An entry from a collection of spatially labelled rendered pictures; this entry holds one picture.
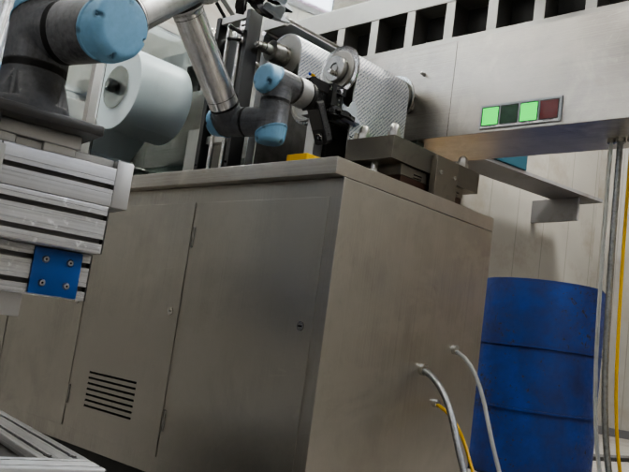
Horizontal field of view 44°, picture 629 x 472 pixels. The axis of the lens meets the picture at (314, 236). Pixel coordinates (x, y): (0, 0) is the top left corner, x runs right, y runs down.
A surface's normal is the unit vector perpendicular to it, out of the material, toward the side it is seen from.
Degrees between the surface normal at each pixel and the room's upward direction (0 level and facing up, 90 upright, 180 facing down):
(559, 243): 90
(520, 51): 90
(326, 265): 90
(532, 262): 90
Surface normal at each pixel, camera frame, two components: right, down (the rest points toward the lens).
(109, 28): 0.81, 0.12
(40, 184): 0.59, -0.04
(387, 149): -0.69, -0.19
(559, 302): 0.00, -0.14
